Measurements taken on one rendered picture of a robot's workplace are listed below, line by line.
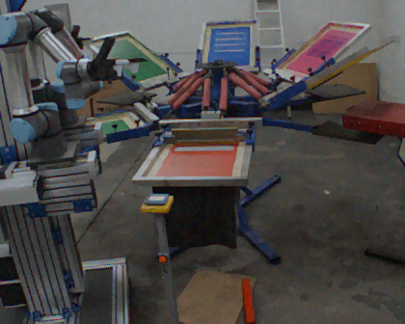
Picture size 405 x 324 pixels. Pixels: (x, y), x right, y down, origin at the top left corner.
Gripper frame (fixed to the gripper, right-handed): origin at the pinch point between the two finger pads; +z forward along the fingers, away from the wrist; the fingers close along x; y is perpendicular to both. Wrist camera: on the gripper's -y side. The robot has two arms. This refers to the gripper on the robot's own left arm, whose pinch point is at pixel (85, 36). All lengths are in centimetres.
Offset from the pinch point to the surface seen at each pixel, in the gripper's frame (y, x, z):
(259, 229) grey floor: 153, 121, 58
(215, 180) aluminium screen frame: 55, 108, -64
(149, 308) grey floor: 160, 69, -54
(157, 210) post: 63, 87, -91
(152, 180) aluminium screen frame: 60, 77, -68
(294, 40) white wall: 45, 108, 412
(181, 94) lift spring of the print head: 51, 49, 63
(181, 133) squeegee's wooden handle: 55, 73, -10
